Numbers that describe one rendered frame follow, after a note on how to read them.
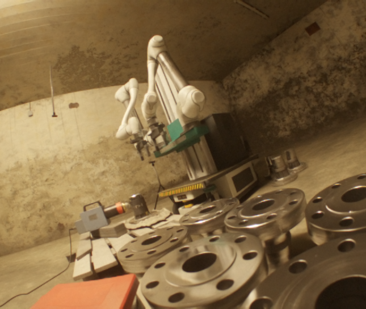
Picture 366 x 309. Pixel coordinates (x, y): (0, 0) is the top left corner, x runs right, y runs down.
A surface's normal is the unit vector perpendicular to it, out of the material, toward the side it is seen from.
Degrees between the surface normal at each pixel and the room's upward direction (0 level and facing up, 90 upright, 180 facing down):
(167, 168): 90
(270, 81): 90
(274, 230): 90
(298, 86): 90
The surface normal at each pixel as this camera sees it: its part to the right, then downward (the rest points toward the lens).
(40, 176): 0.48, -0.26
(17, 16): 0.36, 0.93
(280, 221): -0.14, -0.04
